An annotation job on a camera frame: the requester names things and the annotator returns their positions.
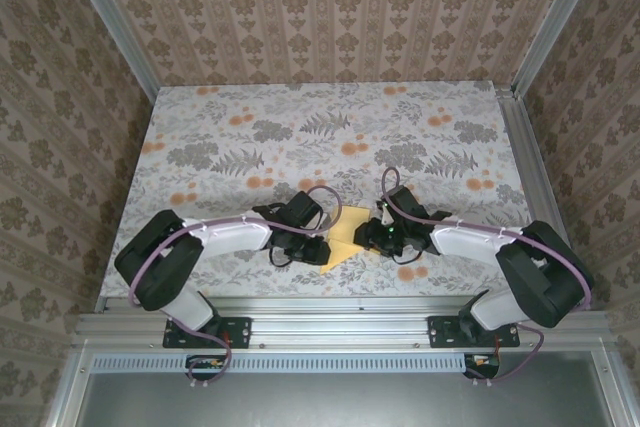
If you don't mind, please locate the pale yellow paper sheet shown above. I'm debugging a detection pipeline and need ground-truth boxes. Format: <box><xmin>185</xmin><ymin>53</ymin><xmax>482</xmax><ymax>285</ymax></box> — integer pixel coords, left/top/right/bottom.
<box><xmin>318</xmin><ymin>204</ymin><xmax>374</xmax><ymax>277</ymax></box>

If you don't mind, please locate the grey metal sheet panel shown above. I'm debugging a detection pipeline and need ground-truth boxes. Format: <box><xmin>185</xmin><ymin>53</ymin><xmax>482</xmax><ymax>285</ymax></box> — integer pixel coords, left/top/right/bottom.
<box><xmin>79</xmin><ymin>371</ymin><xmax>609</xmax><ymax>427</ymax></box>

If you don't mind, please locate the thin black right gripper cable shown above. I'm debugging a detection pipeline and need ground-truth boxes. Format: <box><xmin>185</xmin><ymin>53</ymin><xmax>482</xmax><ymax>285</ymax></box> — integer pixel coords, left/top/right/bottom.
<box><xmin>394</xmin><ymin>246</ymin><xmax>426</xmax><ymax>264</ymax></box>

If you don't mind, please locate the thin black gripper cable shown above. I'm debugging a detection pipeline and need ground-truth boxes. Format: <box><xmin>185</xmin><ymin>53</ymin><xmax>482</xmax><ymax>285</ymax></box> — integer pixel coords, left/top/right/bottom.
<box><xmin>394</xmin><ymin>246</ymin><xmax>426</xmax><ymax>264</ymax></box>
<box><xmin>268</xmin><ymin>245</ymin><xmax>297</xmax><ymax>269</ymax></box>

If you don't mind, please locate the thin black left gripper cable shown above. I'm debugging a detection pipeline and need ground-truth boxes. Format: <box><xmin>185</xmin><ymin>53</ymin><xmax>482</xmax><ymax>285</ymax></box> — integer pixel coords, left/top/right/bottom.
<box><xmin>268</xmin><ymin>245</ymin><xmax>297</xmax><ymax>269</ymax></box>

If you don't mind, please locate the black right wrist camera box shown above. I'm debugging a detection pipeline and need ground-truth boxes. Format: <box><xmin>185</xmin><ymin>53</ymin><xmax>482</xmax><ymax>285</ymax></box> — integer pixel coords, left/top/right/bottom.
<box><xmin>385</xmin><ymin>186</ymin><xmax>426</xmax><ymax>221</ymax></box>

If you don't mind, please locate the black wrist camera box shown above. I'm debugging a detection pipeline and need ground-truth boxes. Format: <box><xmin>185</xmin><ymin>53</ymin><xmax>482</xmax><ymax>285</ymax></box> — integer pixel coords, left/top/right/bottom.
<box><xmin>385</xmin><ymin>186</ymin><xmax>426</xmax><ymax>221</ymax></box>
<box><xmin>283</xmin><ymin>190</ymin><xmax>324</xmax><ymax>223</ymax></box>

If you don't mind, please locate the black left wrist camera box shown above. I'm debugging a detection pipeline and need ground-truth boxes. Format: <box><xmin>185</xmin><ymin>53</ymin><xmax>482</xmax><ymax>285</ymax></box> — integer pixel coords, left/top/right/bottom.
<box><xmin>283</xmin><ymin>190</ymin><xmax>324</xmax><ymax>223</ymax></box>

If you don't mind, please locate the aluminium table edge rail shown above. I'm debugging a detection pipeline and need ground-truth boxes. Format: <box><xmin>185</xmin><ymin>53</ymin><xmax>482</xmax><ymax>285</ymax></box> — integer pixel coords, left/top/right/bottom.
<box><xmin>69</xmin><ymin>295</ymin><xmax>612</xmax><ymax>351</ymax></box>

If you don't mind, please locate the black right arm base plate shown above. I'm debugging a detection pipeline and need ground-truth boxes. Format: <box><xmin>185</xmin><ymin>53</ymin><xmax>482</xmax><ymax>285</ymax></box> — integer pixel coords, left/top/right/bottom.
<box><xmin>427</xmin><ymin>315</ymin><xmax>521</xmax><ymax>350</ymax></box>

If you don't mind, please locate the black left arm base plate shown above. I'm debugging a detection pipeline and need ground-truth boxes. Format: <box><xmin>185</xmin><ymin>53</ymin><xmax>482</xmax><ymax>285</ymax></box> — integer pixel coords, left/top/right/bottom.
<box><xmin>163</xmin><ymin>315</ymin><xmax>253</xmax><ymax>350</ymax></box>

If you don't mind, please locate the grey slotted cable duct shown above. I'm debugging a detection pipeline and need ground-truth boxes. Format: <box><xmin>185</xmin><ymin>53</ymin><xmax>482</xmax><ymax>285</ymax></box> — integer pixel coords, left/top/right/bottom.
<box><xmin>92</xmin><ymin>352</ymin><xmax>469</xmax><ymax>373</ymax></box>

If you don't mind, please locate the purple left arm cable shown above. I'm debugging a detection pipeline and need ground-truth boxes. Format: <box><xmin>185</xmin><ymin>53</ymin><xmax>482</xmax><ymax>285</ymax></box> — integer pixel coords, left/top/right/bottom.
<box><xmin>128</xmin><ymin>184</ymin><xmax>346</xmax><ymax>391</ymax></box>

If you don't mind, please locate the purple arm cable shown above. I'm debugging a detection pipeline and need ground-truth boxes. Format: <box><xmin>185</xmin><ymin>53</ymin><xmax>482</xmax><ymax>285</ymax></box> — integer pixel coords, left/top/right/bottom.
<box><xmin>128</xmin><ymin>184</ymin><xmax>346</xmax><ymax>391</ymax></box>
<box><xmin>379</xmin><ymin>166</ymin><xmax>595</xmax><ymax>388</ymax></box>

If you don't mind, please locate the aluminium side rail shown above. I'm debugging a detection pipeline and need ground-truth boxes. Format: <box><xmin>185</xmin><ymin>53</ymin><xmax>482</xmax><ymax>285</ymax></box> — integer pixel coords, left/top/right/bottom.
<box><xmin>494</xmin><ymin>86</ymin><xmax>591</xmax><ymax>311</ymax></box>

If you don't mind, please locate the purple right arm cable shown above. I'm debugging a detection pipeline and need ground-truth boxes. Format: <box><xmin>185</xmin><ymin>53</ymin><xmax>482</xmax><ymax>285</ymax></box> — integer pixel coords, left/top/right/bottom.
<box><xmin>379</xmin><ymin>166</ymin><xmax>595</xmax><ymax>388</ymax></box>

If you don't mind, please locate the aluminium lower frame bar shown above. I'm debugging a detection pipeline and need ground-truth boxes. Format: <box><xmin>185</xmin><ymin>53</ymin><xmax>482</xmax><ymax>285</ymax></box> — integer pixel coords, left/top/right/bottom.
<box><xmin>589</xmin><ymin>349</ymin><xmax>632</xmax><ymax>427</ymax></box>
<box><xmin>47</xmin><ymin>346</ymin><xmax>96</xmax><ymax>427</ymax></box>

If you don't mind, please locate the aluminium corner post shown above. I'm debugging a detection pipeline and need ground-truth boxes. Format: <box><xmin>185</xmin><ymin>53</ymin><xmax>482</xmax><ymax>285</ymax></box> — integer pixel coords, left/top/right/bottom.
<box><xmin>509</xmin><ymin>0</ymin><xmax>601</xmax><ymax>98</ymax></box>
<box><xmin>58</xmin><ymin>0</ymin><xmax>161</xmax><ymax>101</ymax></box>

